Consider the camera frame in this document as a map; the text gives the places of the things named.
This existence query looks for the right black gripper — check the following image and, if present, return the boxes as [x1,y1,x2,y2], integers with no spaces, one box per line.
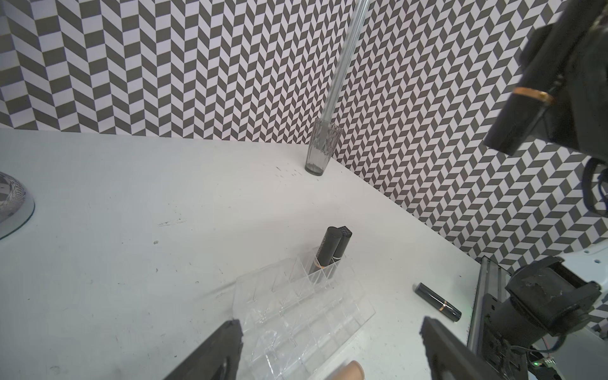
[519,1,607,162]

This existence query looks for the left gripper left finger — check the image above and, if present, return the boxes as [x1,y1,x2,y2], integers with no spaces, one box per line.
[165,319,243,380]

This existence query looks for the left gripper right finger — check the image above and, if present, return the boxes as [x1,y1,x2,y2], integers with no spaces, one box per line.
[421,317,500,380]

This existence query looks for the black lipstick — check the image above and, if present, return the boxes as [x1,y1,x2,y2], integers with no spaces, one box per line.
[309,226,343,275]
[414,283,462,322]
[483,87,554,155]
[332,226,352,263]

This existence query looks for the clear acrylic lipstick organizer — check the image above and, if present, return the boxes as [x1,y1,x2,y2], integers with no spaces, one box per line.
[232,252,375,379]

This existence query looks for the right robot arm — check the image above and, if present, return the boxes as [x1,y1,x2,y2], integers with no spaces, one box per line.
[469,1,607,379]

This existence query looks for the grey transparent tumbler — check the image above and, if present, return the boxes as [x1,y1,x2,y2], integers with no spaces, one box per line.
[305,120,345,176]

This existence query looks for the aluminium front rail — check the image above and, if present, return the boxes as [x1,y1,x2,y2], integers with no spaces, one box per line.
[467,256,511,357]

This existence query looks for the chrome wire stand green leaves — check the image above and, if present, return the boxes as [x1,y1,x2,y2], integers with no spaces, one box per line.
[0,173,36,239]

